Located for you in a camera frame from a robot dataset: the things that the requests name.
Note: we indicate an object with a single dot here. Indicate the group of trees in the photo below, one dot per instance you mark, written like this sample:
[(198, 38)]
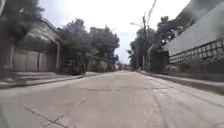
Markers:
[(90, 43), (165, 30)]

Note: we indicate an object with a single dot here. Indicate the grey concrete road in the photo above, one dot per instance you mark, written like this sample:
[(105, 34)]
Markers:
[(110, 100)]

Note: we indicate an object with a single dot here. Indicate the utility pole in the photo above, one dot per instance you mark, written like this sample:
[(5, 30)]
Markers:
[(144, 46)]

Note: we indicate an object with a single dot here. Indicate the pale concrete pavement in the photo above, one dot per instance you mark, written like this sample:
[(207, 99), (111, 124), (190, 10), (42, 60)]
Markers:
[(186, 82)]

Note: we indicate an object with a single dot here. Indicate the building with pale gate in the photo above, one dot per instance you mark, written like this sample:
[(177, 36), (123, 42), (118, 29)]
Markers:
[(33, 53)]

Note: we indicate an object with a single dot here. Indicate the grey concrete pavement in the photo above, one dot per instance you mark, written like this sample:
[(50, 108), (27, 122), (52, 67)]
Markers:
[(33, 78)]

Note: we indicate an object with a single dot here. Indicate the low bushes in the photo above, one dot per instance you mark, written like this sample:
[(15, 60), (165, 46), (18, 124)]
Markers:
[(200, 69)]

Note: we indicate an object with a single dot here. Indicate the dark tree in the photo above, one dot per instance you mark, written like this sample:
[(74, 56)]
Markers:
[(16, 16)]

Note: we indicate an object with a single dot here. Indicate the white wall with block grille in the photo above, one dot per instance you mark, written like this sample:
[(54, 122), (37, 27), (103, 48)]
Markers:
[(200, 36)]

